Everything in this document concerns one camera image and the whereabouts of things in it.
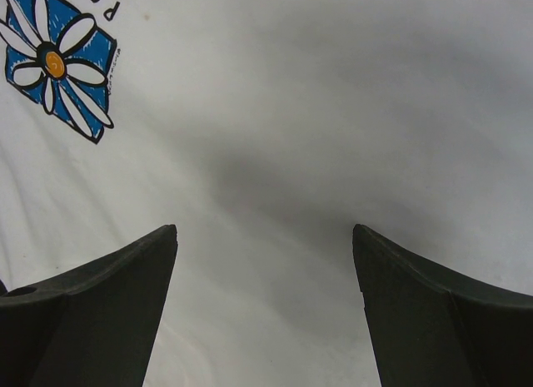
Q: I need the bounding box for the white t-shirt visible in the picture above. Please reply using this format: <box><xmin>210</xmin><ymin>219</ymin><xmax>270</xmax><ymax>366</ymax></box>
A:
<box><xmin>1</xmin><ymin>0</ymin><xmax>532</xmax><ymax>386</ymax></box>

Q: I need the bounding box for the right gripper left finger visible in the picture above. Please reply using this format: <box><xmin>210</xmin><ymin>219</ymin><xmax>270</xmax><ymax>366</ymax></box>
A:
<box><xmin>1</xmin><ymin>225</ymin><xmax>177</xmax><ymax>386</ymax></box>

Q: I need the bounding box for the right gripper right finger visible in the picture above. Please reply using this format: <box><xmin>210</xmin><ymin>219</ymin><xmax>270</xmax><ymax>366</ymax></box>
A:
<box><xmin>352</xmin><ymin>225</ymin><xmax>532</xmax><ymax>386</ymax></box>

